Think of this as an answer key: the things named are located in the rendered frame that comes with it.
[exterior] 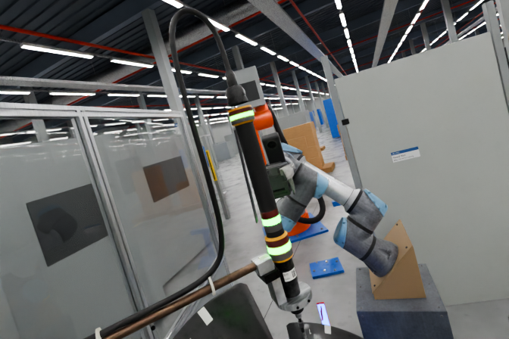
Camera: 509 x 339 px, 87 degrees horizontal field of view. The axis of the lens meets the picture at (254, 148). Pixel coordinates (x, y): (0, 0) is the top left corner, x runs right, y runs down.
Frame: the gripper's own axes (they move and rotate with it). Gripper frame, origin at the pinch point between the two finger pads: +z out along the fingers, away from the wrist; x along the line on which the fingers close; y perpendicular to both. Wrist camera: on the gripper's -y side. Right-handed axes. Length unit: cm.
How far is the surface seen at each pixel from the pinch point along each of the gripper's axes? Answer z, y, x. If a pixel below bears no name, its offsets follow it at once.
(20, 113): -9, -35, 70
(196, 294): 20.8, 11.5, 12.6
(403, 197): -168, 72, -68
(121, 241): -31, 16, 70
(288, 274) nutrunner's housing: 12.7, 15.3, -1.0
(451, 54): -168, -26, -124
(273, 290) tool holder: 14.0, 16.9, 2.3
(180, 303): 22.3, 11.6, 14.7
